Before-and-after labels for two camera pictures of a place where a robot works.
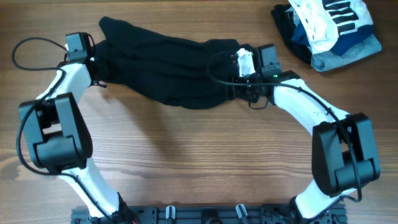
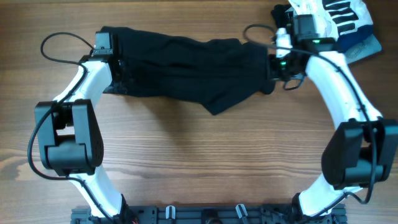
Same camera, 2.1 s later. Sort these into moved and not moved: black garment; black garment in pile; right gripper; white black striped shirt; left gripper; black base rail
Moved: right gripper; black garment; left gripper
Not moved: white black striped shirt; black base rail; black garment in pile
